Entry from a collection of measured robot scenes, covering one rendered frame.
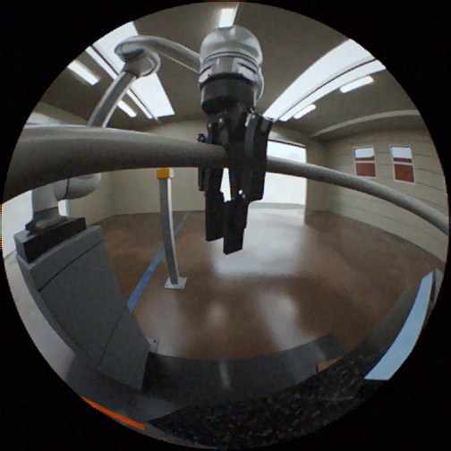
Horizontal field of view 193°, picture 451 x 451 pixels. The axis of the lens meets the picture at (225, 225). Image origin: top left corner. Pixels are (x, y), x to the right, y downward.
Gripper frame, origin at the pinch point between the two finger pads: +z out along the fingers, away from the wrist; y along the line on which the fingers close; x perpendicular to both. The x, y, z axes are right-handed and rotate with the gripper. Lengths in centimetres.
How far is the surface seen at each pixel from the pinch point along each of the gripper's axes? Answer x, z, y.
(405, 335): 0.7, 2.8, 30.0
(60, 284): -41.4, 15.0, -18.3
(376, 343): 1.9, 6.5, 27.2
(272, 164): 6.9, -9.1, 2.4
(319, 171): 15.5, -9.5, 7.2
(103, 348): -43, 45, -15
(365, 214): 697, 65, 50
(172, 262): 17, 69, -98
